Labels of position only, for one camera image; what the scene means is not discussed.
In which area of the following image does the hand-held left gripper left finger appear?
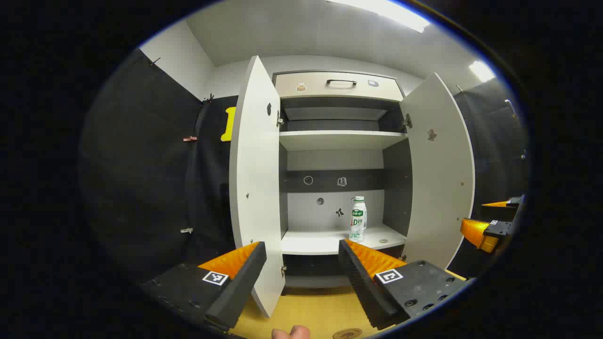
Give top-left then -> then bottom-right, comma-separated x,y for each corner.
140,241 -> 268,330

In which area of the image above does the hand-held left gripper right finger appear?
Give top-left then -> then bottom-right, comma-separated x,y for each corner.
338,239 -> 468,330

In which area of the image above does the black backdrop cloth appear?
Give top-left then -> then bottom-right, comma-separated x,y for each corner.
79,48 -> 529,283

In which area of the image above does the white bottle green label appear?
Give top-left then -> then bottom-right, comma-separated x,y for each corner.
349,196 -> 367,243

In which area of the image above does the grey cabinet door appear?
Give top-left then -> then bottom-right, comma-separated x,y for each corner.
400,73 -> 475,271
229,56 -> 286,318

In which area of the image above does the beige cabinet drawer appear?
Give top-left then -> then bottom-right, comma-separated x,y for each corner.
274,72 -> 405,102

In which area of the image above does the small ceiling light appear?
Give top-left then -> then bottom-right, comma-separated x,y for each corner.
469,60 -> 496,83

